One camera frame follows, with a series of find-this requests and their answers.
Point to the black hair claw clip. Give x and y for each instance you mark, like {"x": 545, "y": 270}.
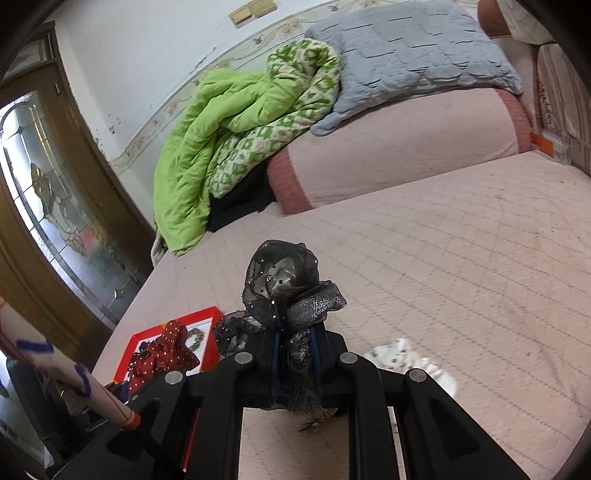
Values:
{"x": 141, "y": 355}

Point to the beige wall switch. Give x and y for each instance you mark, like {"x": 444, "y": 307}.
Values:
{"x": 241, "y": 16}
{"x": 263, "y": 6}

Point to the pink quilted bed sheet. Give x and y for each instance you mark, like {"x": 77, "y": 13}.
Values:
{"x": 461, "y": 277}

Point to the white patterned cloth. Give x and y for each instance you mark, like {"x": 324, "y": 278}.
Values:
{"x": 526, "y": 21}

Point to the pink bolster cushion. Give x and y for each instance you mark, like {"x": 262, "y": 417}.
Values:
{"x": 392, "y": 147}

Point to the white rolled paper tube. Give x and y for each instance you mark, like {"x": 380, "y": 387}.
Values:
{"x": 46, "y": 360}

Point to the grey quilted pillow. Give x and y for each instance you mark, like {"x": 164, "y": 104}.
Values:
{"x": 406, "y": 55}

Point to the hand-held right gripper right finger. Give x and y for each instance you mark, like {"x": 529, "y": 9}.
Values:
{"x": 317, "y": 355}

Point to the white polka dot scrunchie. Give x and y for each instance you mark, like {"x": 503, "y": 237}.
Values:
{"x": 406, "y": 355}

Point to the red shallow tray box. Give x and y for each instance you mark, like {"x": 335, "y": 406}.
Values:
{"x": 184, "y": 320}

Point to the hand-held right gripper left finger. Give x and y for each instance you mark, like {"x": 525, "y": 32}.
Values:
{"x": 263, "y": 374}

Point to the red polka dot scrunchie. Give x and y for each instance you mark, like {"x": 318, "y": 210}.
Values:
{"x": 173, "y": 350}

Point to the black grey organza scrunchie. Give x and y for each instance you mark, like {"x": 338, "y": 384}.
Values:
{"x": 281, "y": 277}

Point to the green patterned quilt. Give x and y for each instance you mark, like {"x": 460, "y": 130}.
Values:
{"x": 207, "y": 138}

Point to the dark cloth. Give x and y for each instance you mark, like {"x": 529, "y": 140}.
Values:
{"x": 240, "y": 198}

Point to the wooden stained glass door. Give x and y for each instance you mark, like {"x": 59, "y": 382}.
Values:
{"x": 46, "y": 184}

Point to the striped floral sofa cushion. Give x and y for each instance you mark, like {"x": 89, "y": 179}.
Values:
{"x": 563, "y": 92}

